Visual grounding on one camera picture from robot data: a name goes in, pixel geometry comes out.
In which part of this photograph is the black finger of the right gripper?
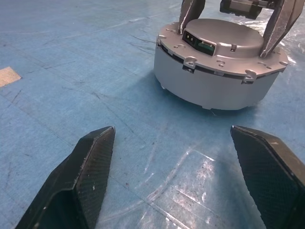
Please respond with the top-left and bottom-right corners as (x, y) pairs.
(259, 0), (305, 58)
(178, 0), (206, 36)

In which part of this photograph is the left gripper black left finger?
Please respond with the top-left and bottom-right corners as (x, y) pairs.
(14, 125), (116, 229)

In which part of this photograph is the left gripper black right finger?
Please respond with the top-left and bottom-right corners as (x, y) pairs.
(230, 125), (305, 229)

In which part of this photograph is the grey motor housing lid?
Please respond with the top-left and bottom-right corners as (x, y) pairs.
(156, 18), (289, 83)

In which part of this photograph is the grey round motor housing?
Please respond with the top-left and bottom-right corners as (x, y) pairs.
(153, 44), (279, 111)

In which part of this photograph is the blue table cover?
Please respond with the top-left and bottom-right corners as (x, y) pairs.
(0, 0), (305, 229)

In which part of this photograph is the beige tape piece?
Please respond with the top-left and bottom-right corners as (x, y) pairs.
(0, 66), (22, 88)

